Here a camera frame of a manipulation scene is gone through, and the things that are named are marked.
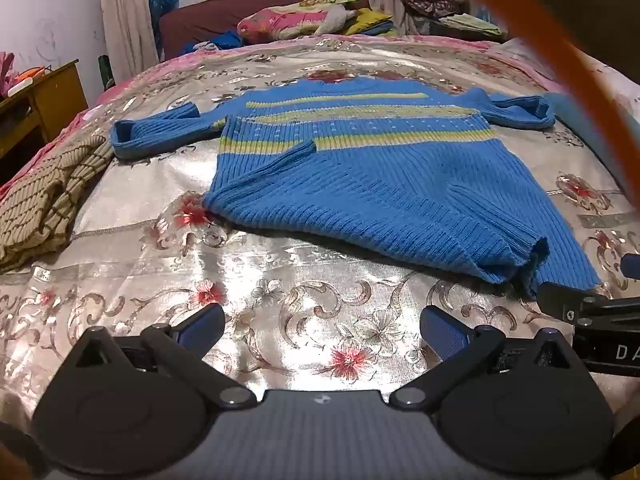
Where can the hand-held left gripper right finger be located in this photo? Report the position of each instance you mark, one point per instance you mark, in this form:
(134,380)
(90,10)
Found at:
(443,332)

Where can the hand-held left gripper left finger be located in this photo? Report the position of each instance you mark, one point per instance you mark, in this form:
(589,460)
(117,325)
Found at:
(201,329)

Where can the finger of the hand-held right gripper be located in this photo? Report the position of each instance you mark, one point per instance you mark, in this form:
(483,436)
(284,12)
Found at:
(565,305)
(632,265)

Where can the blue striped knit sweater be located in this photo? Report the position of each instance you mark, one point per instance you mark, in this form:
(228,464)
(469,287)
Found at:
(360,170)

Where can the floral satin bedspread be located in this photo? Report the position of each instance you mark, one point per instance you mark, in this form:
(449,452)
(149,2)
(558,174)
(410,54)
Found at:
(280,280)

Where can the beige checkered cloth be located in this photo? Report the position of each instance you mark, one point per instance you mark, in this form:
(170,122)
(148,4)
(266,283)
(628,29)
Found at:
(40,200)

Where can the dark object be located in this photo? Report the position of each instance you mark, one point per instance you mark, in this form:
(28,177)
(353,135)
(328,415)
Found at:
(585,5)

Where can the wooden cabinet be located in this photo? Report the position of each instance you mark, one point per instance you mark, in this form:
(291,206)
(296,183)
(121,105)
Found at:
(47,102)

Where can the blue crumpled cloth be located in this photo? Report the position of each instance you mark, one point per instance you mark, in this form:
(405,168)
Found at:
(217,42)

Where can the light green folded cloth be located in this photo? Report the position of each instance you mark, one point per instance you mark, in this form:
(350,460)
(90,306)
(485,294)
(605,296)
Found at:
(472,24)

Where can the orange item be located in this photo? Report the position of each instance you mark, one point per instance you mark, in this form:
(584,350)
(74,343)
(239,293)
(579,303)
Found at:
(31,74)

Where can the maroon sofa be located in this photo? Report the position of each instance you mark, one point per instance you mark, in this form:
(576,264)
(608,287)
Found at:
(200,20)

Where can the yellow green folded cloths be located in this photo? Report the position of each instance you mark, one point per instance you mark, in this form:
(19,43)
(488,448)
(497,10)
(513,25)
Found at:
(372,22)

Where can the pink patterned cloth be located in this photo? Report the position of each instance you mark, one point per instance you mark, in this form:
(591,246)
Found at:
(6,72)

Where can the pink floral quilt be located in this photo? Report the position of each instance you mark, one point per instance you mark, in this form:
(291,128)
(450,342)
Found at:
(290,17)

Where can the blue plastic bag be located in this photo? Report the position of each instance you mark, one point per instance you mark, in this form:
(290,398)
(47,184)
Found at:
(161,2)

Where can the white plush toy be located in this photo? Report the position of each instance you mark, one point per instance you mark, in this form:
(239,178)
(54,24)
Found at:
(334,19)

